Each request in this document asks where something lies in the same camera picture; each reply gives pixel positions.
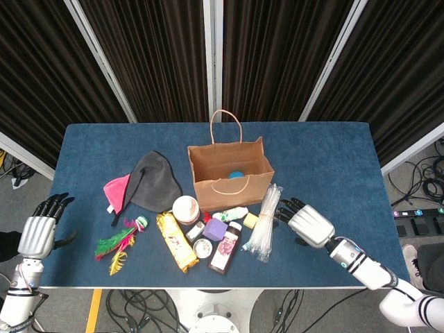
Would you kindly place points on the clear jar of rubber bands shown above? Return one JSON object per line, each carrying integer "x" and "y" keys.
{"x": 185, "y": 208}

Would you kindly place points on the gold biscuit packet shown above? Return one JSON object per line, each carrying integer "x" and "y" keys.
{"x": 175, "y": 241}

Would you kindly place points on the small black box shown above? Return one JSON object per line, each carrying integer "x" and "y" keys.
{"x": 195, "y": 231}

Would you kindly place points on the grey fleece cloth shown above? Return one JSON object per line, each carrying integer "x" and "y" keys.
{"x": 152, "y": 184}

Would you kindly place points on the brown paper bag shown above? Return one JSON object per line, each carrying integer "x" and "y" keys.
{"x": 229, "y": 197}

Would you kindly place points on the person's white shoe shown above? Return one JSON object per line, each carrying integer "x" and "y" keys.
{"x": 411, "y": 260}

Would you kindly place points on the clear jar of silver pins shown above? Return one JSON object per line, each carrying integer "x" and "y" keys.
{"x": 203, "y": 248}

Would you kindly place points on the green whiteboard marker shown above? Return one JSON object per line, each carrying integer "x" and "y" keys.
{"x": 245, "y": 247}

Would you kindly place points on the blue table mat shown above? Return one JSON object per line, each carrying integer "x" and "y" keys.
{"x": 329, "y": 166}

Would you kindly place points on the blue ball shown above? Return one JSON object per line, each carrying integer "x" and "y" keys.
{"x": 236, "y": 174}

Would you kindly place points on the person's black trouser leg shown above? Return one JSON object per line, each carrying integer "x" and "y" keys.
{"x": 431, "y": 263}
{"x": 8, "y": 246}

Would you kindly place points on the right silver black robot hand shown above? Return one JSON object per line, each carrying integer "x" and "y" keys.
{"x": 310, "y": 225}

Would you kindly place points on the bundle of clear straws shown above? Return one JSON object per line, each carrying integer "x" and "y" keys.
{"x": 263, "y": 222}

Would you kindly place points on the white bottle with green label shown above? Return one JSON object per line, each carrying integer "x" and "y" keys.
{"x": 230, "y": 214}

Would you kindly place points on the pink cloth with black trim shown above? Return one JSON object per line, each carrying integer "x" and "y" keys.
{"x": 116, "y": 192}

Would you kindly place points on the purple foam cube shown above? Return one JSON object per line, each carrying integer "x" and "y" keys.
{"x": 215, "y": 229}

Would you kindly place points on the yellow sponge cube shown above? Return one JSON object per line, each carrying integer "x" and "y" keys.
{"x": 251, "y": 220}

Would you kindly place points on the black power strip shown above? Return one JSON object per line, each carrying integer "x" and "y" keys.
{"x": 416, "y": 212}

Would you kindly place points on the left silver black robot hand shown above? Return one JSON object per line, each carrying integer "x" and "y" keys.
{"x": 36, "y": 236}

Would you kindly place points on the white partition post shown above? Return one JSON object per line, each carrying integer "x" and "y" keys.
{"x": 412, "y": 152}
{"x": 103, "y": 62}
{"x": 213, "y": 52}
{"x": 24, "y": 154}
{"x": 333, "y": 62}

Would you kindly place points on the grape juice bottle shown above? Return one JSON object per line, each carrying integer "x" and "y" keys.
{"x": 223, "y": 251}

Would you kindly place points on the black pleated curtain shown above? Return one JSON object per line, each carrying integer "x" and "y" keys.
{"x": 399, "y": 69}
{"x": 41, "y": 69}
{"x": 156, "y": 52}
{"x": 270, "y": 52}

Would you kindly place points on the colourful feather shuttlecock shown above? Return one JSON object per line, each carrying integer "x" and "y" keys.
{"x": 114, "y": 241}

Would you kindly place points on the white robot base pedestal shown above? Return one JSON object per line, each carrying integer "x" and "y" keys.
{"x": 215, "y": 308}

